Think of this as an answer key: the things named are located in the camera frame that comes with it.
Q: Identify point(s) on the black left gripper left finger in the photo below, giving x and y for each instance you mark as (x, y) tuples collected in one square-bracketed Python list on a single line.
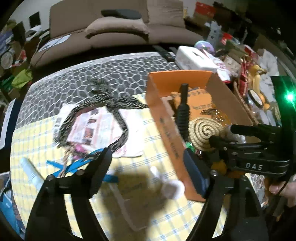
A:
[(48, 219)]

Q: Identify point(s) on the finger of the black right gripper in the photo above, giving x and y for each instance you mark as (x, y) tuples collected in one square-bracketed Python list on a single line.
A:
[(228, 149), (261, 131)]

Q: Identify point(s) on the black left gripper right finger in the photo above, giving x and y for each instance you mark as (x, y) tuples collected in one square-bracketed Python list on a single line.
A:
[(245, 220)]

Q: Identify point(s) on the black round hair brush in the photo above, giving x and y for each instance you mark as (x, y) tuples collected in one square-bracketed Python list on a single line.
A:
[(183, 113)]

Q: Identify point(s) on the white measuring scoop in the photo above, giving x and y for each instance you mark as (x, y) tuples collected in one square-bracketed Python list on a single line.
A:
[(171, 189)]

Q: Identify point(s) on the gold hair claw clip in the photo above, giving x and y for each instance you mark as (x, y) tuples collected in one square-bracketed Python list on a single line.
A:
[(217, 115)]

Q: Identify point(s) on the glass perfume bottle wooden cap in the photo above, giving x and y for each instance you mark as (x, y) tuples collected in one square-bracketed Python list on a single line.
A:
[(70, 154)]

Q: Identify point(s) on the white plastic comb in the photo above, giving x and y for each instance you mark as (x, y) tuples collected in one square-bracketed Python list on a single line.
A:
[(129, 210)]

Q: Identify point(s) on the person right hand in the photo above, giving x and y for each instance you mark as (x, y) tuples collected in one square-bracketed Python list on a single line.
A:
[(285, 189)]

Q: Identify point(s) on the woven coiled coaster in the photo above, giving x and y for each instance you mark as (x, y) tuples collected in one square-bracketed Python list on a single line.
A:
[(200, 130)]

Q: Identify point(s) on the pale blue plastic bottle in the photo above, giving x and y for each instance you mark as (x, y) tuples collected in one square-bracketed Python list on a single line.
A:
[(33, 175)]

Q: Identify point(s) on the orange cardboard box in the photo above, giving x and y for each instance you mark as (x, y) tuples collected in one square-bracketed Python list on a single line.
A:
[(190, 105)]

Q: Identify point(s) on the white tissue box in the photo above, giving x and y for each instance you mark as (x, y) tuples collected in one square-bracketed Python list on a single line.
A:
[(190, 58)]

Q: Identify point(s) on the black remote control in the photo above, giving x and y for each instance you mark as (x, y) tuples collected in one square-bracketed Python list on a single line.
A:
[(168, 56)]

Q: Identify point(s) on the grey stone pattern mat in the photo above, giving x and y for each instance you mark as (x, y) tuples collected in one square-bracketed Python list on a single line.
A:
[(126, 75)]

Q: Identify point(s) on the zebra pattern fabric headband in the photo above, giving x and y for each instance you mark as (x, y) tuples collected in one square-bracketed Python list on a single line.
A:
[(102, 97)]

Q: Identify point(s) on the brown sofa cushion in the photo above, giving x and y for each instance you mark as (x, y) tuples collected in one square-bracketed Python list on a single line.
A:
[(111, 24)]

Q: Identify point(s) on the brown sofa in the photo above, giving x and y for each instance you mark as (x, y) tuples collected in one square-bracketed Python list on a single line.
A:
[(77, 27)]

